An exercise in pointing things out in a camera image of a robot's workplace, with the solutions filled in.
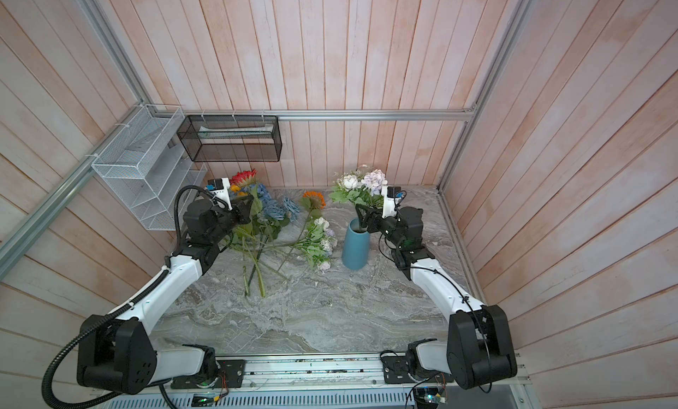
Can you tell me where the red gerbera flower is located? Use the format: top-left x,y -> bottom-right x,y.
230,169 -> 266,297

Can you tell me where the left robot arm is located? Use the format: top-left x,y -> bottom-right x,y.
76,196 -> 254,394

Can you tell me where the white wire mesh shelf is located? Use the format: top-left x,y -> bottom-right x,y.
92,105 -> 208,232

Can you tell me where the lilac white flower bunch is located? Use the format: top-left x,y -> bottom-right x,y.
330,165 -> 388,214

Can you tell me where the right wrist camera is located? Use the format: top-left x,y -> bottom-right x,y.
381,185 -> 403,218

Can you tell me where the teal ceramic vase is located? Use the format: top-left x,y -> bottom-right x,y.
342,218 -> 370,271

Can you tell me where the dusty blue rose bunch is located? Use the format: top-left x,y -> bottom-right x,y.
255,184 -> 301,241

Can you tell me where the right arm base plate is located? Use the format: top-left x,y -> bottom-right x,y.
379,350 -> 454,384

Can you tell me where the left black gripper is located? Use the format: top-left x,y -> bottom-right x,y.
208,194 -> 254,243

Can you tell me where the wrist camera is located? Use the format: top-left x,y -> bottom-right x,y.
207,178 -> 232,211
381,185 -> 403,218

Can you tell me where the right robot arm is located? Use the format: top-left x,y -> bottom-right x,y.
356,204 -> 518,390

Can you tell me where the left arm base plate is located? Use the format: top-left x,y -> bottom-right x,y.
171,360 -> 245,390

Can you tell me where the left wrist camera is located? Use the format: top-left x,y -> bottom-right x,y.
207,178 -> 232,211

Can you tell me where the orange flower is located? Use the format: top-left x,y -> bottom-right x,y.
274,190 -> 328,272

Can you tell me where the black mesh basket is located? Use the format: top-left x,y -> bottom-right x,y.
178,114 -> 283,163

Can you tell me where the small lilac flower spray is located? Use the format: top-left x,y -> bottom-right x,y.
275,215 -> 338,272

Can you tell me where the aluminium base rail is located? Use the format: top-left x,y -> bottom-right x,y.
107,352 -> 540,408

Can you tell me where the black corrugated cable hose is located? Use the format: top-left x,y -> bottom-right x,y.
41,185 -> 229,409

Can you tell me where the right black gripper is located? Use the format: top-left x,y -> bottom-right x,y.
357,201 -> 405,252

